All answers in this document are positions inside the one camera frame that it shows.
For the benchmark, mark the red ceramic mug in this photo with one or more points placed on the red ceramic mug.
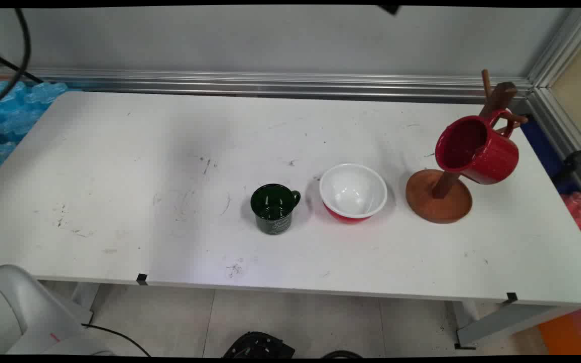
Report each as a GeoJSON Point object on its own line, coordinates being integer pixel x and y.
{"type": "Point", "coordinates": [492, 156]}

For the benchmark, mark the dark green enamel mug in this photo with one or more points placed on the dark green enamel mug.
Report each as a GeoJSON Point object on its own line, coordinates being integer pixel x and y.
{"type": "Point", "coordinates": [273, 222]}

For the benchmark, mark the red bowl white inside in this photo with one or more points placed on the red bowl white inside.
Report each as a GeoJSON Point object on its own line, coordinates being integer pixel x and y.
{"type": "Point", "coordinates": [353, 191]}

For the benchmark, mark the brown wooden mug tree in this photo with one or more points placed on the brown wooden mug tree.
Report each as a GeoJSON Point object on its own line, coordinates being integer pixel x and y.
{"type": "Point", "coordinates": [439, 204]}

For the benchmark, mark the black device on floor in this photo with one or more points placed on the black device on floor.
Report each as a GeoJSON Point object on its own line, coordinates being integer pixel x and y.
{"type": "Point", "coordinates": [257, 347]}

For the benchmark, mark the black tape mark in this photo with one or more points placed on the black tape mark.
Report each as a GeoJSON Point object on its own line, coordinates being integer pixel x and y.
{"type": "Point", "coordinates": [142, 279]}
{"type": "Point", "coordinates": [512, 297]}

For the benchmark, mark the grey table leg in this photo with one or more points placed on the grey table leg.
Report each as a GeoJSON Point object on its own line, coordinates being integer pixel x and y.
{"type": "Point", "coordinates": [497, 322]}
{"type": "Point", "coordinates": [84, 302]}

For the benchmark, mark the black stand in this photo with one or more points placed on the black stand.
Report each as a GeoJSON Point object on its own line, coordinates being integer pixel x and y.
{"type": "Point", "coordinates": [575, 160]}

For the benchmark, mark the red plastic bag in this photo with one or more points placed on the red plastic bag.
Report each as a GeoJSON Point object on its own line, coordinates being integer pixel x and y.
{"type": "Point", "coordinates": [580, 217]}

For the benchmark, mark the thin black rod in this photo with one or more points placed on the thin black rod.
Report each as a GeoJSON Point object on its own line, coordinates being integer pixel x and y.
{"type": "Point", "coordinates": [13, 66]}

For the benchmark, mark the beige panel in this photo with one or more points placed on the beige panel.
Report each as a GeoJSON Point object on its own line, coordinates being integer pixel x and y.
{"type": "Point", "coordinates": [578, 85]}

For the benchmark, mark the orange box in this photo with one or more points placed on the orange box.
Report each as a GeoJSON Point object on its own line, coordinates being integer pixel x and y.
{"type": "Point", "coordinates": [565, 335]}

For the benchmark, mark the long aluminium frame rail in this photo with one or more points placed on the long aluminium frame rail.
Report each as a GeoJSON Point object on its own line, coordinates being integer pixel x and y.
{"type": "Point", "coordinates": [270, 83]}

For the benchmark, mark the slanted aluminium frame post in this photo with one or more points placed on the slanted aluminium frame post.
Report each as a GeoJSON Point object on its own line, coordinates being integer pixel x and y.
{"type": "Point", "coordinates": [555, 45]}

